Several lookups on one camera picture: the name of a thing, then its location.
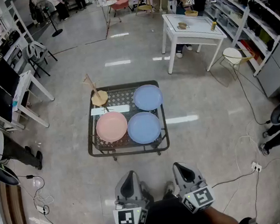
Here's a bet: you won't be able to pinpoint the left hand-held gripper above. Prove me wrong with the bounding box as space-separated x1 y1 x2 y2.
108 169 152 224

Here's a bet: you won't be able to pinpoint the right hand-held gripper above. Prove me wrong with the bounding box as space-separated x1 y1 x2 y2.
172 158 216 216

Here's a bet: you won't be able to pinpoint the blue big plate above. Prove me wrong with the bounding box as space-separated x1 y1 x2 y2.
125 110 163 147
132 83 165 113

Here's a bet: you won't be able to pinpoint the pink big plate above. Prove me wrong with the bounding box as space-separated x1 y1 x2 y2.
94 110 130 144

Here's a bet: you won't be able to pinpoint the person's right forearm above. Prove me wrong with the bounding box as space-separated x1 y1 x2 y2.
199 202 239 224

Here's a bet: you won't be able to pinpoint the person's left shoe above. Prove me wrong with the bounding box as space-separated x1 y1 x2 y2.
139 180 154 202

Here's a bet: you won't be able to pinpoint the person's shoe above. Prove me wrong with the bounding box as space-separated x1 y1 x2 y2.
161 180 177 200
139 180 154 202

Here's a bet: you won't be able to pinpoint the person's right shoe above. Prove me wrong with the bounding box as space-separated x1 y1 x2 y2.
161 180 177 200

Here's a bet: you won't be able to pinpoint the person's black clothed body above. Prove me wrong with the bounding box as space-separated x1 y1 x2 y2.
116 187 258 224

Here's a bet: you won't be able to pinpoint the white power strip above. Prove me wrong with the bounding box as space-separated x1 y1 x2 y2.
250 161 263 173

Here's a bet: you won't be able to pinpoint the black woven coffee table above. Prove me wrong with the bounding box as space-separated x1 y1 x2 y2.
80 79 171 165

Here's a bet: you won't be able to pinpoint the wooden cup tree stand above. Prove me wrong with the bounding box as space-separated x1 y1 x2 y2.
80 71 110 109

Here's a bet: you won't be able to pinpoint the curved wooden bench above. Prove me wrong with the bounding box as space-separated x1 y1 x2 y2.
0 177 34 224

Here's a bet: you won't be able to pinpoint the wooden stool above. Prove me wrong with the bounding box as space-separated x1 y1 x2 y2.
22 88 39 108

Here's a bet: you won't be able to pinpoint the grey cabinet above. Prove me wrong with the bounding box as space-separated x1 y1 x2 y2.
251 29 280 99

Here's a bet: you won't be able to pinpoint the white square table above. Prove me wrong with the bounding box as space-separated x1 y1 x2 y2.
157 7 231 77

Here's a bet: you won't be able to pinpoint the white desk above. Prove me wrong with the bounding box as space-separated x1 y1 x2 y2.
6 67 58 132

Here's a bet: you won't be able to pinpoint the yellow bottle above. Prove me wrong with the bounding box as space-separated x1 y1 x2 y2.
210 17 219 32

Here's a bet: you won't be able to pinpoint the black monitor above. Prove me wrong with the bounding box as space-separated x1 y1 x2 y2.
0 56 27 124

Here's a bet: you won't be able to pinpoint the wooden basket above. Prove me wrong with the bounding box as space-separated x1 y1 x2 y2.
184 9 199 18

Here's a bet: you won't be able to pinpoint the black and white folding chair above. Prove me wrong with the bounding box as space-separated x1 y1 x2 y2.
21 38 60 80

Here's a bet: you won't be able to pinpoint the white storage shelf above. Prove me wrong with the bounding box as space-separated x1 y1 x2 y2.
203 0 280 83
0 0 41 84

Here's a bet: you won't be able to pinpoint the white round side table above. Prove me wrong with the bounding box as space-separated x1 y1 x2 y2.
96 0 121 30

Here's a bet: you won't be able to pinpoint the black standing fan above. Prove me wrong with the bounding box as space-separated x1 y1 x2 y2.
34 0 64 40

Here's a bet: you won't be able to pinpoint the white stool gold wire legs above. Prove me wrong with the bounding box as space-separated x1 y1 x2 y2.
208 44 260 89

